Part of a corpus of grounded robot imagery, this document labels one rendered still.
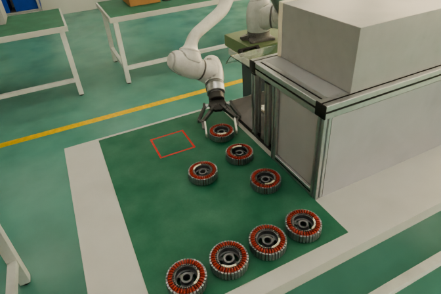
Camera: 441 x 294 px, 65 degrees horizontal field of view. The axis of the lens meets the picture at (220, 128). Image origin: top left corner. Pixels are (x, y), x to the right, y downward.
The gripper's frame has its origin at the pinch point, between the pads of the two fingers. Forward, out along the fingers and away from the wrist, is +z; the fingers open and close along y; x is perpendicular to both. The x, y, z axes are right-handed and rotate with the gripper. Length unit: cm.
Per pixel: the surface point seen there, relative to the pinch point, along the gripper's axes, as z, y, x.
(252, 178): 29.6, -7.7, 18.4
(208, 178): 26.8, 8.2, 16.2
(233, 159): 18.3, -2.4, 11.6
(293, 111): 13.1, -23.1, 35.3
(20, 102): -150, 197, -174
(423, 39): 3, -63, 54
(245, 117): -9.3, -12.5, -5.7
